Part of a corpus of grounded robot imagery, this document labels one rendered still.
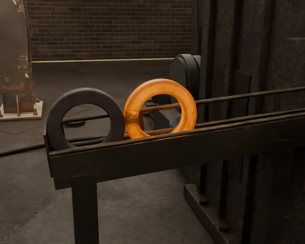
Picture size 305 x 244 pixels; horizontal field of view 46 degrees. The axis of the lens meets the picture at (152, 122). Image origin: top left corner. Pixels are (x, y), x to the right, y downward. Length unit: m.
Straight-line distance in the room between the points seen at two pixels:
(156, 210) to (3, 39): 2.14
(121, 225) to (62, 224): 0.27
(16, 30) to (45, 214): 1.92
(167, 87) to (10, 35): 2.59
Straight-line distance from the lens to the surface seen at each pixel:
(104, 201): 1.90
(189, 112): 0.91
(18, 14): 3.35
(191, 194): 1.83
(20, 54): 3.37
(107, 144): 0.87
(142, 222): 1.73
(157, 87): 0.87
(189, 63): 2.20
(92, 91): 0.85
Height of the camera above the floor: 0.95
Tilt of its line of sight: 17 degrees down
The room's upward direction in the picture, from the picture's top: 1 degrees clockwise
